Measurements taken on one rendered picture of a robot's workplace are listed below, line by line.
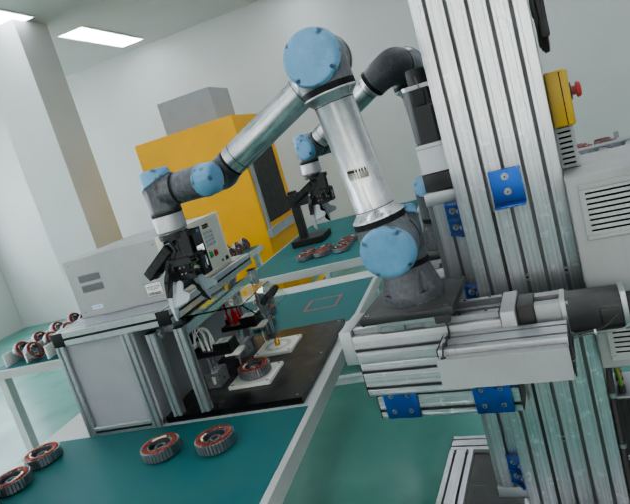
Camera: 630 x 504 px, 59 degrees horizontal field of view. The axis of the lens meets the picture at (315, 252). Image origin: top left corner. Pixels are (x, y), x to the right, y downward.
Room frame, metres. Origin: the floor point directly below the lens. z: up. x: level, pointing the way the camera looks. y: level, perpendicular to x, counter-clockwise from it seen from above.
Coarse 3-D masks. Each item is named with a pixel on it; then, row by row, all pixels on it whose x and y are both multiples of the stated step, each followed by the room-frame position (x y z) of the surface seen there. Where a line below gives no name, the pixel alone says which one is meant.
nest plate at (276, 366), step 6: (276, 366) 1.81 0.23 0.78; (270, 372) 1.77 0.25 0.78; (276, 372) 1.77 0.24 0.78; (258, 378) 1.75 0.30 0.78; (264, 378) 1.73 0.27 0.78; (270, 378) 1.72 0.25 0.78; (234, 384) 1.76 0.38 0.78; (240, 384) 1.74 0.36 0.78; (246, 384) 1.73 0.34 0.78; (252, 384) 1.72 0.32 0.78; (258, 384) 1.72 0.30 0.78; (264, 384) 1.71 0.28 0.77
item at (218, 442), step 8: (224, 424) 1.47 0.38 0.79; (208, 432) 1.46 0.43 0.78; (216, 432) 1.46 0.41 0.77; (224, 432) 1.45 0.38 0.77; (232, 432) 1.42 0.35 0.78; (200, 440) 1.42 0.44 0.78; (208, 440) 1.45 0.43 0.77; (216, 440) 1.39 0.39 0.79; (224, 440) 1.39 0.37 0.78; (232, 440) 1.41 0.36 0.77; (200, 448) 1.39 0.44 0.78; (208, 448) 1.38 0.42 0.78; (216, 448) 1.38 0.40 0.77; (224, 448) 1.39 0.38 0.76; (208, 456) 1.38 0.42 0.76
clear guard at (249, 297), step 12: (240, 288) 1.86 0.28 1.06; (252, 288) 1.81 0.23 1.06; (264, 288) 1.80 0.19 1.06; (204, 300) 1.84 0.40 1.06; (216, 300) 1.79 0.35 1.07; (228, 300) 1.74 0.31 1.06; (240, 300) 1.69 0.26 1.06; (252, 300) 1.68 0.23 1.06; (276, 300) 1.76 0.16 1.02; (192, 312) 1.72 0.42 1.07; (204, 312) 1.67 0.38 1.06; (252, 312) 1.62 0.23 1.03; (264, 312) 1.65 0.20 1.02
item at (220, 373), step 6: (222, 366) 1.85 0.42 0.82; (210, 372) 1.82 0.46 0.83; (216, 372) 1.80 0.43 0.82; (222, 372) 1.83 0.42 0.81; (210, 378) 1.81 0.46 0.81; (216, 378) 1.80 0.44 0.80; (222, 378) 1.82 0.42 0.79; (228, 378) 1.86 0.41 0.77; (210, 384) 1.81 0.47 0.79; (222, 384) 1.81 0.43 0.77
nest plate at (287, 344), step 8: (288, 336) 2.09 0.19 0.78; (296, 336) 2.06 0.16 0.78; (264, 344) 2.08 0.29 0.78; (272, 344) 2.05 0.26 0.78; (280, 344) 2.02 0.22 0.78; (288, 344) 2.00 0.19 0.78; (296, 344) 2.00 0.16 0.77; (264, 352) 1.99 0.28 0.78; (272, 352) 1.96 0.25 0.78; (280, 352) 1.95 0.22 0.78; (288, 352) 1.94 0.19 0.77
